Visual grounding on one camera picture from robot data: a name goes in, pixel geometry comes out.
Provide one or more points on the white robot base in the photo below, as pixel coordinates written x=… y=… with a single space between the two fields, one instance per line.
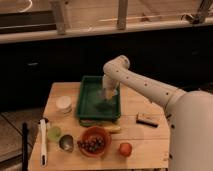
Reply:
x=191 y=143

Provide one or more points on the green plastic tray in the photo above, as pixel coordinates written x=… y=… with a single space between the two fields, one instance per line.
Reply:
x=92 y=106

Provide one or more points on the black pole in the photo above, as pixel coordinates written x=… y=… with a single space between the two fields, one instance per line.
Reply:
x=24 y=147

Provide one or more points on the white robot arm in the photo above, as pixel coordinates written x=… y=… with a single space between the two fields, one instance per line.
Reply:
x=117 y=71

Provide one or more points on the dark grapes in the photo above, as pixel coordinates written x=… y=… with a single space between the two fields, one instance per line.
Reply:
x=92 y=144

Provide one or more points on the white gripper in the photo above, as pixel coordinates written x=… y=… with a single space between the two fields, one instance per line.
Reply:
x=109 y=84

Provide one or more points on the yellow banana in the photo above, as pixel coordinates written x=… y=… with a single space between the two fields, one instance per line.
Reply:
x=113 y=129

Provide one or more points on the white lidded jar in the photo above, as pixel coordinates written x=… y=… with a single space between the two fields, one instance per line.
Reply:
x=64 y=104

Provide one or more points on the orange fruit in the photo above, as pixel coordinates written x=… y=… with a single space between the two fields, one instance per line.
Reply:
x=125 y=149

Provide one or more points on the orange bowl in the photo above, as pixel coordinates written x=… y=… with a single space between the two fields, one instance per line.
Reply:
x=96 y=131

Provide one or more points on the green cup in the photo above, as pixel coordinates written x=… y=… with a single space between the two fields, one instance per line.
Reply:
x=54 y=134

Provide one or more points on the white dish brush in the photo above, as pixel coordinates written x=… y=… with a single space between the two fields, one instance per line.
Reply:
x=43 y=128

